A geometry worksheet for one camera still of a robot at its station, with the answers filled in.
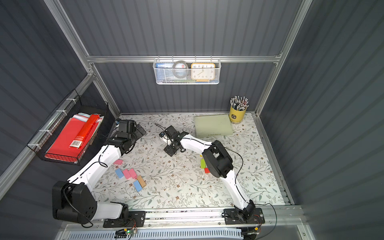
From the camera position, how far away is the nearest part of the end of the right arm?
0.74 m

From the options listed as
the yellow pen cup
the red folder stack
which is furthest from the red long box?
the yellow pen cup

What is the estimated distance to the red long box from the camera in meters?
0.69

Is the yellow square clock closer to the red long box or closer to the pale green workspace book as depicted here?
the pale green workspace book

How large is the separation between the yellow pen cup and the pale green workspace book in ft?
0.16

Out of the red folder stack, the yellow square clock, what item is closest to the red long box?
the red folder stack

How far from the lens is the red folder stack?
2.23 ft

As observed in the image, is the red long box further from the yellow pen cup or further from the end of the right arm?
the yellow pen cup

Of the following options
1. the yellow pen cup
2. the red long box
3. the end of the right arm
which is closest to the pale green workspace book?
the yellow pen cup
